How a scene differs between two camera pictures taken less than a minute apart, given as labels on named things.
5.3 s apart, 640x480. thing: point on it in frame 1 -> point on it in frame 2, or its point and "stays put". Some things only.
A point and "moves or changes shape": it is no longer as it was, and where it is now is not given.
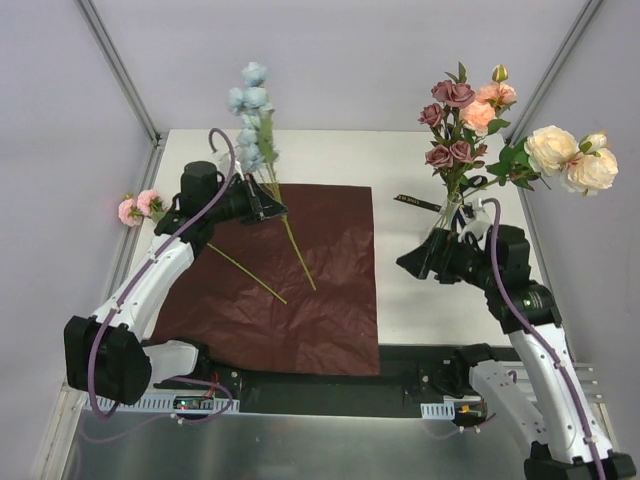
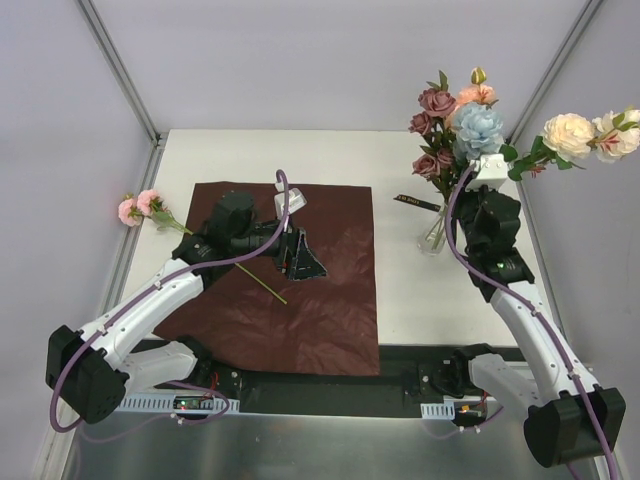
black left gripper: x=248 y=201 -> x=289 y=252
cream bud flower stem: x=581 y=164 moves or changes shape
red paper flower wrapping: x=294 y=293 stays put
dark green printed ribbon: x=465 y=185 stays put
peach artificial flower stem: x=482 y=113 -> x=474 y=94
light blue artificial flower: x=257 y=139 -> x=479 y=129
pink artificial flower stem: x=149 y=205 stays put
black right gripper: x=435 y=257 -> x=476 y=201
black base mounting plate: x=408 y=376 stays put
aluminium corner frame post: x=554 y=70 stays put
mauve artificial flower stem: x=451 y=154 moves or changes shape
